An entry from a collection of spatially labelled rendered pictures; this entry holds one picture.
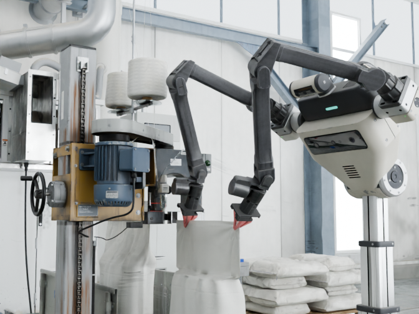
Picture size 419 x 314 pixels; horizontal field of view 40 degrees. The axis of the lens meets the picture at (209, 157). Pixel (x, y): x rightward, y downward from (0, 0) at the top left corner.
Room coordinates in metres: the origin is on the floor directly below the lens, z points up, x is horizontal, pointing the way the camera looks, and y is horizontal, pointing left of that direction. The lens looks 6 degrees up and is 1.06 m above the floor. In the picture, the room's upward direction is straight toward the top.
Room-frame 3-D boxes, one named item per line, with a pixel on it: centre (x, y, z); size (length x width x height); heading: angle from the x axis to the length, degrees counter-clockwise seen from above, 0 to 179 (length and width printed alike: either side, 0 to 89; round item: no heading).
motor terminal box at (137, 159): (2.20, 0.29, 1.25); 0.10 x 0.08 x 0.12; 148
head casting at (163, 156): (2.68, 0.21, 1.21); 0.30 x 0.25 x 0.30; 33
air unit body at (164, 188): (2.48, 0.20, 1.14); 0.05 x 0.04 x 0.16; 123
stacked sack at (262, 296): (5.32, -0.71, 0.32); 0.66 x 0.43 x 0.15; 125
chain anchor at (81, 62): (2.36, 0.53, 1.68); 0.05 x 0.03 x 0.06; 123
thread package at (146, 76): (2.34, 0.26, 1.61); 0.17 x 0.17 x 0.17
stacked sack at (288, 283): (5.47, -0.57, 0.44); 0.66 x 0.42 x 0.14; 27
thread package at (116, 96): (2.56, 0.40, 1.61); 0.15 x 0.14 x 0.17; 33
